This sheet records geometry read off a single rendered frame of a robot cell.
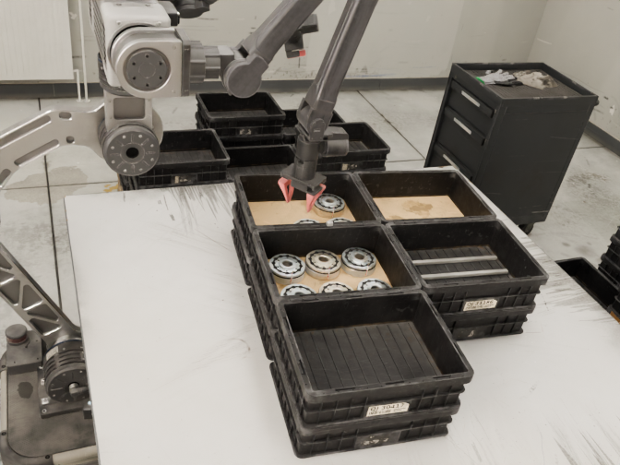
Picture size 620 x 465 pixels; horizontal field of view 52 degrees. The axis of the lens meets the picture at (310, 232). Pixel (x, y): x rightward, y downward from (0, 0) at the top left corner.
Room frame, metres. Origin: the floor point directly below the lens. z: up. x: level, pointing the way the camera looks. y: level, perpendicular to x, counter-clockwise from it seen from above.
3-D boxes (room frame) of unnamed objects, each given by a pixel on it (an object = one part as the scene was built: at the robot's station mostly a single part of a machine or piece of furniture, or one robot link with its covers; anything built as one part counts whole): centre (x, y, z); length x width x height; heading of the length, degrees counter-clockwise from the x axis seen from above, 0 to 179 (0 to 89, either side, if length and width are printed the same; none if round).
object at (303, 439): (1.09, -0.19, 0.76); 0.40 x 0.30 x 0.12; 111
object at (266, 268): (1.37, -0.08, 0.92); 0.40 x 0.30 x 0.02; 111
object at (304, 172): (1.39, 0.04, 1.17); 0.10 x 0.07 x 0.07; 65
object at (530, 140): (3.18, -0.95, 0.45); 0.60 x 0.45 x 0.90; 117
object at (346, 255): (1.48, -0.15, 0.86); 0.10 x 0.10 x 0.01
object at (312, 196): (1.38, 0.02, 1.10); 0.07 x 0.07 x 0.09; 65
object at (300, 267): (1.39, 0.05, 0.86); 0.10 x 0.10 x 0.01
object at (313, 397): (1.09, -0.19, 0.92); 0.40 x 0.30 x 0.02; 111
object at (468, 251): (1.51, -0.45, 0.87); 0.40 x 0.30 x 0.11; 111
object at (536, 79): (3.28, -1.03, 0.88); 0.29 x 0.22 x 0.03; 117
